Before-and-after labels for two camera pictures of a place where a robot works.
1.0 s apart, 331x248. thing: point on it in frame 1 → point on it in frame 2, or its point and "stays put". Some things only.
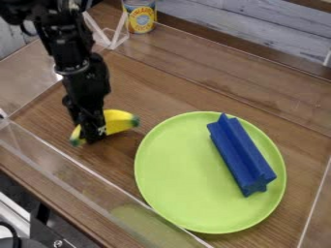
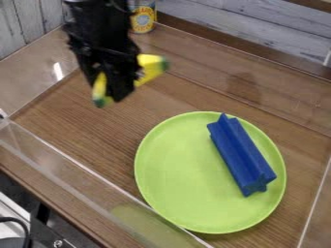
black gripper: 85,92 → 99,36
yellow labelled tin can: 140,13 stays put
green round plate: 185,180 stays put
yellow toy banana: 116,120 → 152,65
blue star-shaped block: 237,156 stays put
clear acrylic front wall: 57,205 stays put
